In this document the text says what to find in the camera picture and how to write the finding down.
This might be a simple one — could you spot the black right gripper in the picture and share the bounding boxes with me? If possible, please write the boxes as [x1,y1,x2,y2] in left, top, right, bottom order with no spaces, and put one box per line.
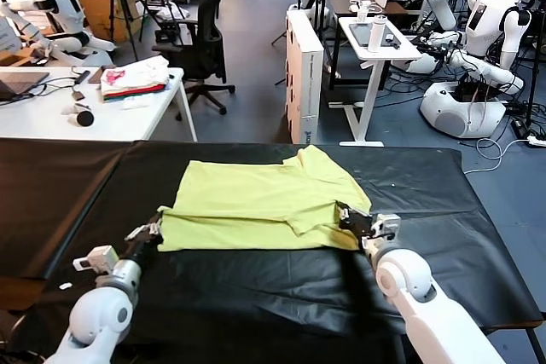
[335,201,374,240]

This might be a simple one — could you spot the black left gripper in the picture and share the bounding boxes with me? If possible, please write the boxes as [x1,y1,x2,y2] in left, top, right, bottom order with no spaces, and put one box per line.
[124,216,166,267]

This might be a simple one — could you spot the yellow-green t-shirt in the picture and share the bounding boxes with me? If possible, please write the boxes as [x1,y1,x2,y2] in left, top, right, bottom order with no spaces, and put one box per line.
[156,144,373,253]

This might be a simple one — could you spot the stack of folded clothes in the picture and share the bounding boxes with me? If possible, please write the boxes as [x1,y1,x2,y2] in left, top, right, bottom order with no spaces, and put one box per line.
[100,55,171,104]

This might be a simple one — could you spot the black table cover cloth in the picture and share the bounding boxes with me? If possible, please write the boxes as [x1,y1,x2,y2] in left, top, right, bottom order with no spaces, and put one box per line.
[8,141,545,364]
[0,137,134,280]

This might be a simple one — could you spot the black ball-shaped device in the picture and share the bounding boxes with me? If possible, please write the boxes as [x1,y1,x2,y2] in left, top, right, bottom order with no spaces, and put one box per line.
[75,110,96,129]

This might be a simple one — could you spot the tall white cardboard box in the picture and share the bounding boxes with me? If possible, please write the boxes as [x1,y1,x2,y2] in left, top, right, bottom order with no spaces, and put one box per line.
[284,9,325,146]

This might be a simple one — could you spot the white work table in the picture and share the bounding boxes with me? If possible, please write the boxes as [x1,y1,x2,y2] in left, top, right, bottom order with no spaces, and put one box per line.
[0,66,199,143]

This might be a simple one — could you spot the white standing desk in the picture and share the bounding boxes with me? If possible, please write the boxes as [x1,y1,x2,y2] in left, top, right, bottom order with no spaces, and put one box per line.
[328,16,423,147]

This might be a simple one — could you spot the white humanoid robot right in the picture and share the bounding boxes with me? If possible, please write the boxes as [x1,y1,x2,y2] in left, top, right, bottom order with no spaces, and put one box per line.
[420,0,534,140]

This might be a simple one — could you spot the white humanoid robot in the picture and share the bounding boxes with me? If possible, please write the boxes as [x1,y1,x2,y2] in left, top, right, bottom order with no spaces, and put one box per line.
[420,0,534,140]
[0,0,117,67]

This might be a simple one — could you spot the dark tablet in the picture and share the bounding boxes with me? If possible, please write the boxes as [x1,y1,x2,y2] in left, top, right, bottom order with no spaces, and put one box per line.
[348,21,402,48]

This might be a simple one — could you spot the white bottle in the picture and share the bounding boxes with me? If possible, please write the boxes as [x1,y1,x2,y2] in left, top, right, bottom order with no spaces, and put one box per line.
[367,14,388,54]

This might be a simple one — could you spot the black office chair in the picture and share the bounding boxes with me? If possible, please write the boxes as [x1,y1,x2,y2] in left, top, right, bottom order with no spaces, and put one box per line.
[152,0,236,122]

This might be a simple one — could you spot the grey laptop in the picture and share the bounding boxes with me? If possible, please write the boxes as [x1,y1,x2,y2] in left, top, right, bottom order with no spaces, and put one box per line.
[0,71,51,103]

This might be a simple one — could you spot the white handheld controller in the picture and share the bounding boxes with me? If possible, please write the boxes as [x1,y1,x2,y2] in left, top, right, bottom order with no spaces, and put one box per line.
[348,0,382,22]

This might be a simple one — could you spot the dark desk black legs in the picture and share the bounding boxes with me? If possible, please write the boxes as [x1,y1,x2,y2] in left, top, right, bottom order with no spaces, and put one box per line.
[328,0,427,92]

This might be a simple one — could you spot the brown cardboard box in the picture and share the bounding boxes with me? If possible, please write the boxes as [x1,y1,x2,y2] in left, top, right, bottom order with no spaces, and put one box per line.
[80,0,144,43]

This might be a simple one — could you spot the black light stand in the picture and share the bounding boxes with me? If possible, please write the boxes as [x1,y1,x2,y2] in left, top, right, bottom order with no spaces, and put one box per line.
[511,18,546,135]

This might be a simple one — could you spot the white humanoid robot left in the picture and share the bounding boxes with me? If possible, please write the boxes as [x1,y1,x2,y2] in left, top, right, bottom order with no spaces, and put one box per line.
[0,0,117,67]

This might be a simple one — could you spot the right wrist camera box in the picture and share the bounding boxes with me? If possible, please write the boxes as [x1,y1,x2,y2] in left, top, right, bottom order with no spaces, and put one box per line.
[369,213,402,240]

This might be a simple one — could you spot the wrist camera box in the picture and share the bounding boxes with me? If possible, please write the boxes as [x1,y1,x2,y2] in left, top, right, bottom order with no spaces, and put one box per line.
[369,213,402,240]
[72,246,120,274]

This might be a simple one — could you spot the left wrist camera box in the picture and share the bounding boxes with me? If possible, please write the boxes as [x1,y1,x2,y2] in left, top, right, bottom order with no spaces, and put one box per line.
[72,246,120,274]

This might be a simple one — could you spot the white floor cable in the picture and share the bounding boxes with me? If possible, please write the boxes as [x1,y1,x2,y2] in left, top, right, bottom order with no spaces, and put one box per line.
[464,136,532,176]

